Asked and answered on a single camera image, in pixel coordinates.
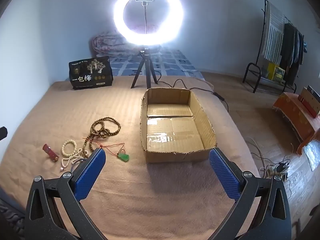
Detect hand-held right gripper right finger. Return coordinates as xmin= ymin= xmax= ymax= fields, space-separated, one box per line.
xmin=209 ymin=147 xmax=292 ymax=240

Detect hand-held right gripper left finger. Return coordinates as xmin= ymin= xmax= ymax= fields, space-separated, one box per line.
xmin=24 ymin=147 xmax=110 ymax=240

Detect blue metal bangle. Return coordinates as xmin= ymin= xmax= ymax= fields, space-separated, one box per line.
xmin=70 ymin=156 xmax=88 ymax=172

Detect pearl necklace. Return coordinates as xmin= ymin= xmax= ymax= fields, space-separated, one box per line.
xmin=60 ymin=148 xmax=89 ymax=169

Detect white bead bracelet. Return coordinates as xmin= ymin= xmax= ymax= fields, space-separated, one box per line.
xmin=61 ymin=140 xmax=78 ymax=158

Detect green jade pendant red cord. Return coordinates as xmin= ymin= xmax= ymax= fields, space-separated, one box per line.
xmin=96 ymin=142 xmax=130 ymax=162

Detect brown wooden bead necklace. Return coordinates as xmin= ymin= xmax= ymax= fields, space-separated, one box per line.
xmin=82 ymin=116 xmax=122 ymax=159

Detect cardboard box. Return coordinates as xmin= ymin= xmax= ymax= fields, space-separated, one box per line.
xmin=139 ymin=87 xmax=217 ymax=164

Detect white power strip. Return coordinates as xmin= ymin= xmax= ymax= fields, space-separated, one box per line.
xmin=265 ymin=161 xmax=290 ymax=180

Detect tan blanket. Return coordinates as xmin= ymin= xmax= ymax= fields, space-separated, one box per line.
xmin=0 ymin=75 xmax=260 ymax=240

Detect person's dark clothing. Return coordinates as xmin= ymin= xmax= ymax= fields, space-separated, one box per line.
xmin=0 ymin=187 xmax=28 ymax=240

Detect clear plastic sheet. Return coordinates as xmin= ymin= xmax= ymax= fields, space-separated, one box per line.
xmin=302 ymin=140 xmax=320 ymax=170

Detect orange patterned cloth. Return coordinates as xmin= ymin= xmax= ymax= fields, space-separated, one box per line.
xmin=272 ymin=92 xmax=320 ymax=155

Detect black snack bag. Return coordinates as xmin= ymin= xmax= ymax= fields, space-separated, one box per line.
xmin=69 ymin=56 xmax=114 ymax=90

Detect black clothes rack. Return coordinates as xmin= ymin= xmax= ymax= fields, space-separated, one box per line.
xmin=242 ymin=0 xmax=304 ymax=94

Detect yellow box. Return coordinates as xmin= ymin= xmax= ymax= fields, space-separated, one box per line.
xmin=267 ymin=62 xmax=285 ymax=83

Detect brown cardboard carton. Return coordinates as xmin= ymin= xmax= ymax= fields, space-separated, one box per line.
xmin=297 ymin=86 xmax=320 ymax=119

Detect black tripod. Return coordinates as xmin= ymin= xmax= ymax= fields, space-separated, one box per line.
xmin=131 ymin=45 xmax=158 ymax=89

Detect folded pink quilt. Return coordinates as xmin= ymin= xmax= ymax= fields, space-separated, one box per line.
xmin=90 ymin=31 xmax=125 ymax=57

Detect hanging dark clothes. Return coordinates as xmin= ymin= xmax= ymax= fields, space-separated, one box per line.
xmin=279 ymin=22 xmax=305 ymax=85

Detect striped grey cloth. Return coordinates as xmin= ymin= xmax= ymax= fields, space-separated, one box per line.
xmin=260 ymin=2 xmax=285 ymax=63

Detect white floor cable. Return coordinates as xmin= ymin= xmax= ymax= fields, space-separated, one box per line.
xmin=246 ymin=136 xmax=269 ymax=178

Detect black power cable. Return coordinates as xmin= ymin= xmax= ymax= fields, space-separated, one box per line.
xmin=156 ymin=79 xmax=230 ymax=112

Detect white ring light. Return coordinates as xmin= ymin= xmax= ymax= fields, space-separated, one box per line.
xmin=114 ymin=0 xmax=185 ymax=47

